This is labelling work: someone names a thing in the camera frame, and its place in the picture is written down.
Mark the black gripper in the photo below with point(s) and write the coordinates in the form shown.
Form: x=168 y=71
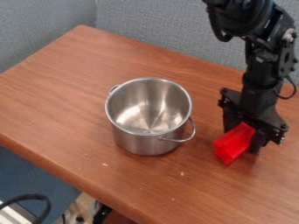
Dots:
x=252 y=106

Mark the red plastic block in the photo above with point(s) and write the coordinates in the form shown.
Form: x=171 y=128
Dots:
x=234 y=143

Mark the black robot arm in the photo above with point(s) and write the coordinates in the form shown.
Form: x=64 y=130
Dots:
x=266 y=27

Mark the stainless steel metal pot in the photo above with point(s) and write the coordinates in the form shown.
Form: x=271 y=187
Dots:
x=150 y=113

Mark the wooden table leg base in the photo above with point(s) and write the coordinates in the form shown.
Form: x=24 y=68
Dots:
x=84 y=211

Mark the grey device under table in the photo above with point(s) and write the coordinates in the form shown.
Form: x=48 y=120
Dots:
x=15 y=214

